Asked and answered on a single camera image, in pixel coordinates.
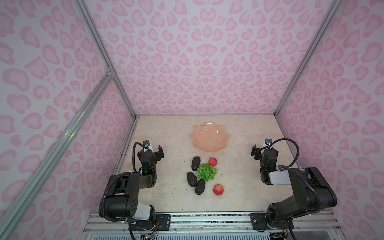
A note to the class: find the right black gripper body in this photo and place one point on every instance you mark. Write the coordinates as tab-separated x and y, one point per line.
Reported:
265	153

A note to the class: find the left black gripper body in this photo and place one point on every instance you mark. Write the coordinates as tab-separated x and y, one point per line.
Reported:
150	153

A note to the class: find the dark fake avocado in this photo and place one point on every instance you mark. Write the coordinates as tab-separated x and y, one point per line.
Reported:
200	187
196	163
192	179

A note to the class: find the red fake apple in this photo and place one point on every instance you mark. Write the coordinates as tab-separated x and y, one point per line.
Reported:
218	190
213	162

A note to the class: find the green fake grape bunch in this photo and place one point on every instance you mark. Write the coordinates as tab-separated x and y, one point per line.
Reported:
206	172

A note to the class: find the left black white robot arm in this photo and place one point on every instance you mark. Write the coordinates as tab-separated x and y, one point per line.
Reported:
120	200

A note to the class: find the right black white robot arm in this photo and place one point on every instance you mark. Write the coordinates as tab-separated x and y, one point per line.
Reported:
311	192

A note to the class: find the pink scalloped fruit bowl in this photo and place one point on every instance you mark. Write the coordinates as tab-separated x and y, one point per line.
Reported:
210	138

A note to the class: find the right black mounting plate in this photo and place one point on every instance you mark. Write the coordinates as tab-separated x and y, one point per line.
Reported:
259	222

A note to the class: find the black mounting plate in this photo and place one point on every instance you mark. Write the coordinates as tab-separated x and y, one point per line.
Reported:
163	222
259	222

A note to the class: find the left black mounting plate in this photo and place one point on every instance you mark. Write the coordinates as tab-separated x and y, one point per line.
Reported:
163	222

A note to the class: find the left diagonal aluminium strut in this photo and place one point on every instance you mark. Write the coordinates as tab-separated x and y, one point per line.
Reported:
20	205

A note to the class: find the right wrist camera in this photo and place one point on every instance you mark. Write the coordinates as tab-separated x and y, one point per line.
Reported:
268	143

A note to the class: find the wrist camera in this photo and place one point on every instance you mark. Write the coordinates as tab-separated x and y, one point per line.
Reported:
268	143
147	146

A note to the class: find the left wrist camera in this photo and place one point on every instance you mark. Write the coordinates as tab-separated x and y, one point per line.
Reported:
147	146

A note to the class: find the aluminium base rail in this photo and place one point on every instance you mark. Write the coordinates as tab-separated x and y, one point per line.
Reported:
217	226

